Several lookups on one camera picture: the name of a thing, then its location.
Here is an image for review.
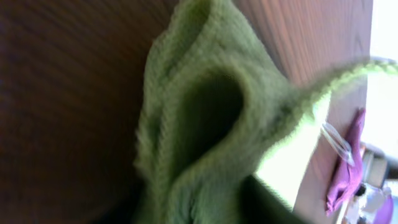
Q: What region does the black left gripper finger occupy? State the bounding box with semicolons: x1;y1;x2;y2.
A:
241;175;305;224

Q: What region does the light green cloth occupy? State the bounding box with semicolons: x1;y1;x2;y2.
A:
132;1;397;223

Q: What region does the purple crumpled cloth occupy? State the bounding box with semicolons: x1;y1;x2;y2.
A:
325;109;366;216

